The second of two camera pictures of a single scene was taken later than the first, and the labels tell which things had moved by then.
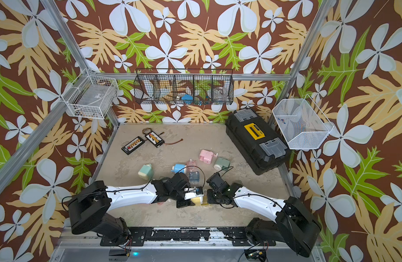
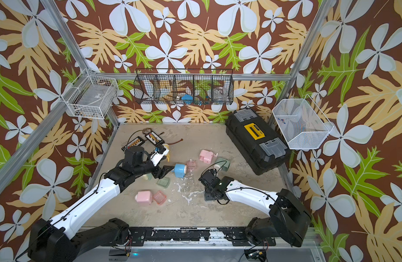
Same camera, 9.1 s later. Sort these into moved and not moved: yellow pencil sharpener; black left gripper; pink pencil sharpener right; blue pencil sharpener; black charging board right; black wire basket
Moved: black left gripper; yellow pencil sharpener
Not moved: blue pencil sharpener; pink pencil sharpener right; black charging board right; black wire basket
